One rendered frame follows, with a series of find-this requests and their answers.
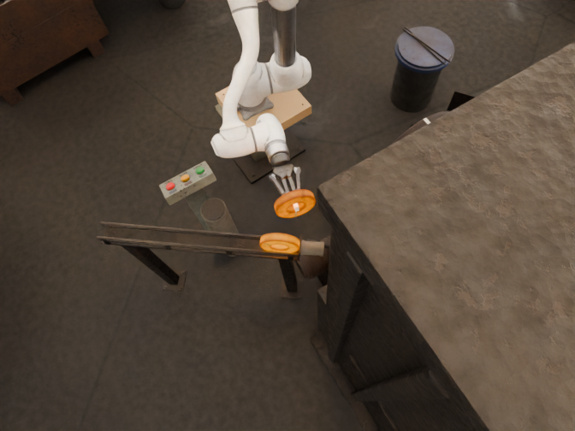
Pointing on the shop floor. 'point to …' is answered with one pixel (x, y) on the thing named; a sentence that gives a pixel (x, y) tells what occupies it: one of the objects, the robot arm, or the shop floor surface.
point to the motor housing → (316, 264)
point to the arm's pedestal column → (251, 168)
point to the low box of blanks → (44, 38)
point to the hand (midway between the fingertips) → (294, 201)
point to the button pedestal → (192, 193)
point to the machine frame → (459, 266)
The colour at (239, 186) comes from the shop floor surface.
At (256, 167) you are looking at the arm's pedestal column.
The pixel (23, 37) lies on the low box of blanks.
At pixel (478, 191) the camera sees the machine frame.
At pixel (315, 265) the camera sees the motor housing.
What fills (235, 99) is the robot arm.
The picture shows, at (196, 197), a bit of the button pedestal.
